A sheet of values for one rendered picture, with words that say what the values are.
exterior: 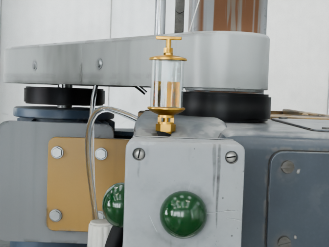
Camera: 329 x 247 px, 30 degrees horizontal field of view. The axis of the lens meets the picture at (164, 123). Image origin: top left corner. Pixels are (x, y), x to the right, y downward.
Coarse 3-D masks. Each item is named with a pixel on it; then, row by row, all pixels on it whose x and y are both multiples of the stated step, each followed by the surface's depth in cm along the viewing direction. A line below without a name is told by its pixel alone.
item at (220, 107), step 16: (192, 96) 55; (208, 96) 55; (224, 96) 54; (240, 96) 54; (256, 96) 55; (192, 112) 55; (208, 112) 55; (224, 112) 54; (240, 112) 54; (256, 112) 55
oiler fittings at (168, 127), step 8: (168, 40) 46; (168, 48) 46; (152, 56) 46; (160, 56) 45; (168, 56) 45; (176, 56) 46; (160, 112) 46; (168, 112) 46; (176, 112) 46; (160, 120) 46; (160, 128) 46; (168, 128) 46
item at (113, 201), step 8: (120, 184) 40; (112, 192) 40; (120, 192) 40; (104, 200) 40; (112, 200) 40; (120, 200) 39; (104, 208) 40; (112, 208) 39; (120, 208) 39; (104, 216) 40; (112, 216) 40; (120, 216) 39; (112, 224) 40; (120, 224) 40
